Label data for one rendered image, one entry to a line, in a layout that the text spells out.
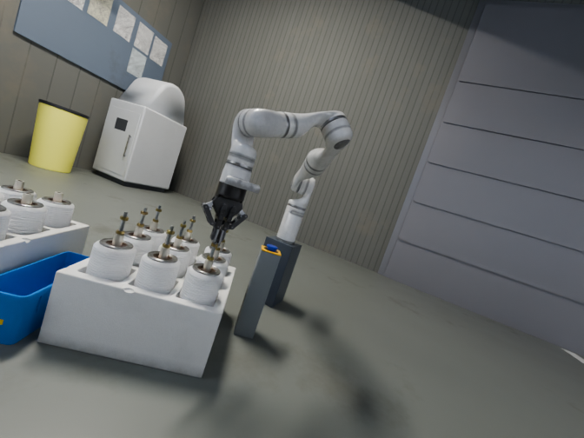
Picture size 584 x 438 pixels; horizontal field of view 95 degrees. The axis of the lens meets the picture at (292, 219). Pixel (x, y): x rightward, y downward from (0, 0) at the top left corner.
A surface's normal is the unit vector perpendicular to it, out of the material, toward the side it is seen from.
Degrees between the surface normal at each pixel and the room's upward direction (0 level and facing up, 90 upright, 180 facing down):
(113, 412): 0
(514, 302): 90
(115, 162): 90
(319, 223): 90
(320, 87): 90
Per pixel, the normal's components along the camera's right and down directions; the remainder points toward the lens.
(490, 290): -0.33, -0.04
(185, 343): 0.11, 0.12
